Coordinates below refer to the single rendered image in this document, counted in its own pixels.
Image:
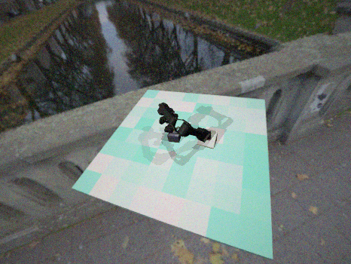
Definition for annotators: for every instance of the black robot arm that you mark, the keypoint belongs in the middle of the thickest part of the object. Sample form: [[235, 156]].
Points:
[[186, 129]]

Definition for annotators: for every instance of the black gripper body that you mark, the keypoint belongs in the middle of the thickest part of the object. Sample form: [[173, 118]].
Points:
[[169, 128]]

